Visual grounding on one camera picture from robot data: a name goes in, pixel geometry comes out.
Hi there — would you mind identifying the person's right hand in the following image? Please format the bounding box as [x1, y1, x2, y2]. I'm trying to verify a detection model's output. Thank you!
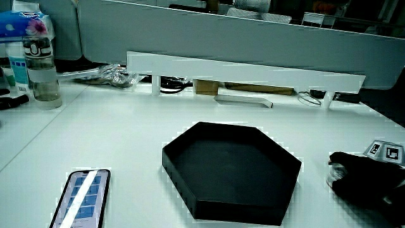
[328, 139, 405, 210]

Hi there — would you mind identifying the small clear plastic container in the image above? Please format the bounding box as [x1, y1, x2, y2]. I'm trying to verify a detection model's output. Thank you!
[325, 161, 349, 188]

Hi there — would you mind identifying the grey desk partition panel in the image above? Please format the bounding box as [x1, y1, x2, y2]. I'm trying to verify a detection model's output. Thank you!
[39, 0, 84, 61]
[77, 0, 405, 91]

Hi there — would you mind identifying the white desk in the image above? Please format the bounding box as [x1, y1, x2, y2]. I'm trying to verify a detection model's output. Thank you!
[0, 74, 405, 228]

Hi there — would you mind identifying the black device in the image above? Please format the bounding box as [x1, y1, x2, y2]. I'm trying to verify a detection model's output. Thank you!
[309, 89, 361, 105]

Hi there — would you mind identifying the black hexagonal tray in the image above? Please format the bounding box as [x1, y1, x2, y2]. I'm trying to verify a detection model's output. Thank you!
[161, 121, 302, 227]

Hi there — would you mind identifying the flat brown wooden board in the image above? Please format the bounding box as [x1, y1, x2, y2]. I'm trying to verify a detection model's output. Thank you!
[224, 82, 294, 96]

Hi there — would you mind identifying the flat silver metal piece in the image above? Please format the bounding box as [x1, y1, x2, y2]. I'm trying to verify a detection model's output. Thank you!
[213, 94, 274, 109]

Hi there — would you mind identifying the white desktop riser shelf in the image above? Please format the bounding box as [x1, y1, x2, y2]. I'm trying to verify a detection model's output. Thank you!
[126, 51, 366, 110]

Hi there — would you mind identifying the small brown cardboard box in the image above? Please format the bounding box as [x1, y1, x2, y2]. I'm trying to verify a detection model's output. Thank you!
[193, 79, 220, 96]

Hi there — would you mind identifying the grey cloth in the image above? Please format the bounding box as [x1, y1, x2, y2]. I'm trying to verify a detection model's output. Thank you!
[225, 0, 292, 25]

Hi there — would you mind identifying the crumpled clear plastic bag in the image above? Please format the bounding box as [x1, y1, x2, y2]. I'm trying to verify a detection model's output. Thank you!
[58, 63, 140, 89]

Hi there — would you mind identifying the black smartphone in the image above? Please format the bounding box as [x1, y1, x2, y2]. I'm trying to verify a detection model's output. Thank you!
[49, 168, 111, 228]

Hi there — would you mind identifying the clear water bottle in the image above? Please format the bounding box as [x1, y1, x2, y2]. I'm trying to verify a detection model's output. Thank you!
[22, 36, 63, 110]

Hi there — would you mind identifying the black object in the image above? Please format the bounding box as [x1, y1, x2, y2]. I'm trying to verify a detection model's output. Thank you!
[0, 94, 30, 111]

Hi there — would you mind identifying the white and teal tube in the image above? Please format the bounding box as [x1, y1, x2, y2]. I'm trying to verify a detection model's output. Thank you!
[5, 41, 32, 94]

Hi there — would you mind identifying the blue floral tissue pack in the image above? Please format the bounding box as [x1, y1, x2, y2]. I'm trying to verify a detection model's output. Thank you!
[0, 10, 55, 44]

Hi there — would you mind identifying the coiled white cable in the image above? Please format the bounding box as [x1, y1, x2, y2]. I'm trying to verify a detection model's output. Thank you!
[297, 91, 323, 108]

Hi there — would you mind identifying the black cable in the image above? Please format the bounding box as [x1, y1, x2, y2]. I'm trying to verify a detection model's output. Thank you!
[159, 76, 194, 94]

